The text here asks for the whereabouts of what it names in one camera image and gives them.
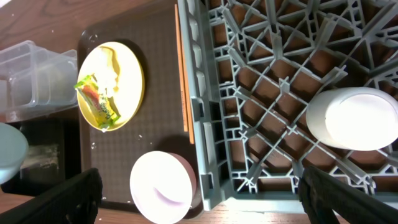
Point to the yellow plate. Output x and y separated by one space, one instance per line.
131 85

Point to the clear plastic bin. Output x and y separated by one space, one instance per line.
36 82

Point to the black waste tray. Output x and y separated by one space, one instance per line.
61 128

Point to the yellow green snack wrapper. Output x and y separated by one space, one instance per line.
99 104

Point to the light blue bowl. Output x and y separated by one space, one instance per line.
14 147

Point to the white paper cup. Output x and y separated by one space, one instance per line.
357 118

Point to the crumpled white napkin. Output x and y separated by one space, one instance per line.
107 71

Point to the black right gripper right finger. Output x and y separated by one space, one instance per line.
323 197

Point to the wooden chopstick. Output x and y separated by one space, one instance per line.
180 69
186 102

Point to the grey dishwasher rack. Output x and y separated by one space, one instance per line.
252 67

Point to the left wooden chopstick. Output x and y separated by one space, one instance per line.
180 69

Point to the right wooden chopstick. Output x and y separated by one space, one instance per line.
186 102

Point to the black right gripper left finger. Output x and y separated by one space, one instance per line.
76 200

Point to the dark brown serving tray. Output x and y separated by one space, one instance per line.
149 31

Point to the leftover rice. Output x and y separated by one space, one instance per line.
41 156

